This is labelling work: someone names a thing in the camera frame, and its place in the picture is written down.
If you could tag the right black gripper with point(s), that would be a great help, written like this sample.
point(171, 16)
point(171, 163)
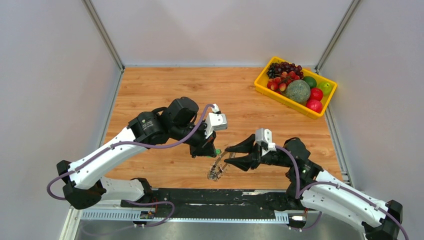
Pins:
point(251, 161)

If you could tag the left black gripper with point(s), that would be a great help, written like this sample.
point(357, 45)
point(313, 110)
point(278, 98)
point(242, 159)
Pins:
point(205, 147)

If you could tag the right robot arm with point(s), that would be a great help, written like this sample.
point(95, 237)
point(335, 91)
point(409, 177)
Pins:
point(312, 187)

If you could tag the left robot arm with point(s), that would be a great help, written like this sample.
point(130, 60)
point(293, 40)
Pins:
point(85, 181)

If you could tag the red cherry bunch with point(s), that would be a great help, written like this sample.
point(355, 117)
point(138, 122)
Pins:
point(279, 82)

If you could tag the green netted melon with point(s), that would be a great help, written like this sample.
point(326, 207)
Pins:
point(298, 91)

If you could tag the red apple lower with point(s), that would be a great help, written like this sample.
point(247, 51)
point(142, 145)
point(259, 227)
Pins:
point(314, 105)

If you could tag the red apple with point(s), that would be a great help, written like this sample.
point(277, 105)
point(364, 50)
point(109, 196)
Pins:
point(316, 94)
point(314, 105)

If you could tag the dark grape bunch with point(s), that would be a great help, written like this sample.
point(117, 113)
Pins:
point(284, 68)

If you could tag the red apple upper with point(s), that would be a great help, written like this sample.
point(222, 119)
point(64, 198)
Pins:
point(316, 94)

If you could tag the dark green lime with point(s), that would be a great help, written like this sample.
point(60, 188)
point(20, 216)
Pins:
point(310, 81)

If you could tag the light green apple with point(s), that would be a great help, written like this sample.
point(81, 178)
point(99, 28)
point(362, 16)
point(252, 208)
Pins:
point(325, 87)

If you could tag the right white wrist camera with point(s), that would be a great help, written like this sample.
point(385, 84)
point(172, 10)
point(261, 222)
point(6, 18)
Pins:
point(264, 138)

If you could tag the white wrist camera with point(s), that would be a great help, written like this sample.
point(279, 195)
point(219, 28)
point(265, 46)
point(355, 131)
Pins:
point(215, 121)
point(264, 138)

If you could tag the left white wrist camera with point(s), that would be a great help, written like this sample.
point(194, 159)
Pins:
point(215, 121)

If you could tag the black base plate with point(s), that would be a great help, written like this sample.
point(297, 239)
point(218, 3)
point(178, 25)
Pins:
point(245, 204)

